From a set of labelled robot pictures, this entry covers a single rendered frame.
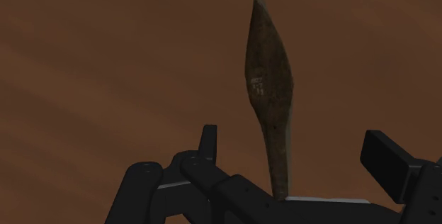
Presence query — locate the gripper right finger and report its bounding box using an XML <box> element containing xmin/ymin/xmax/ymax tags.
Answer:
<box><xmin>359</xmin><ymin>129</ymin><xmax>442</xmax><ymax>224</ymax></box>

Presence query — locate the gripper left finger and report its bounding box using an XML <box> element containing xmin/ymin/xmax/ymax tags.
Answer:
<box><xmin>104</xmin><ymin>123</ymin><xmax>277</xmax><ymax>224</ymax></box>

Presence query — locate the brown wooden spatula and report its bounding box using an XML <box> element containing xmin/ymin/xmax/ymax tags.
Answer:
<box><xmin>244</xmin><ymin>0</ymin><xmax>295</xmax><ymax>201</ymax></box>

